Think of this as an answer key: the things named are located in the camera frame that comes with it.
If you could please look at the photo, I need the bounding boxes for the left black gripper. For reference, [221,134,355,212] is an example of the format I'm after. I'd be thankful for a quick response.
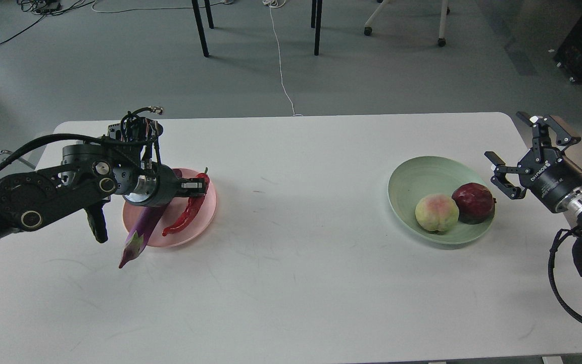
[122,174,207,207]

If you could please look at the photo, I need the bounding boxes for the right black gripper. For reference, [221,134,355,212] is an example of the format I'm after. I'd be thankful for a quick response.
[483,111,582,213]

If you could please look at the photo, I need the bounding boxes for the red chili pepper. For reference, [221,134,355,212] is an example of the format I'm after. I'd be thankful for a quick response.
[162,167,210,237]

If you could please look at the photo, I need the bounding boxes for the red pomegranate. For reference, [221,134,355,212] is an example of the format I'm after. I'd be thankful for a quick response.
[451,183,495,225]

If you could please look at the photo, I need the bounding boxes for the purple eggplant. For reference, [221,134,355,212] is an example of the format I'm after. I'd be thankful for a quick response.
[118,189,176,269]

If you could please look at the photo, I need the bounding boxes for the green pink peach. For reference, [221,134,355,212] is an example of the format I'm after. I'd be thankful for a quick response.
[414,194,460,232]

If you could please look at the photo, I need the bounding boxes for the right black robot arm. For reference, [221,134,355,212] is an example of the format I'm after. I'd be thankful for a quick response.
[485,112,582,324]

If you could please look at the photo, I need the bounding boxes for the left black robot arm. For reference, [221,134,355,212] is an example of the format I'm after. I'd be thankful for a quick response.
[0,106,210,243]

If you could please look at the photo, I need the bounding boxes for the pink plate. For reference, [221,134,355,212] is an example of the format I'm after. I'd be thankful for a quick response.
[122,168,218,248]

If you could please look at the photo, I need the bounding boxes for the green plate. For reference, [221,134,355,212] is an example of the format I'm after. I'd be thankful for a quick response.
[387,155,495,247]

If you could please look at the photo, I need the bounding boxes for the white chair base wheels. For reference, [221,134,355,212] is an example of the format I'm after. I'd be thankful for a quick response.
[363,1,450,48]

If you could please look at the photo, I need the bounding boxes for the black table legs left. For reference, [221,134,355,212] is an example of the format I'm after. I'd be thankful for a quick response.
[191,0,214,58]

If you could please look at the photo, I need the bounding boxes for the black table legs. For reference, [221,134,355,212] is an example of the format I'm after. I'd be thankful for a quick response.
[310,0,323,56]
[191,0,214,58]

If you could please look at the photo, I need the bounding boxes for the black table legs right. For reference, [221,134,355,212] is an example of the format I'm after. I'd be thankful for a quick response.
[310,0,323,56]

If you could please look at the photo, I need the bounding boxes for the white floor cable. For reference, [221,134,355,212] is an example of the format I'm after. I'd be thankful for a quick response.
[263,0,304,117]

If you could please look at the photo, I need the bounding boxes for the black floor cables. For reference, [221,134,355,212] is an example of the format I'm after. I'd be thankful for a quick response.
[0,0,94,62]

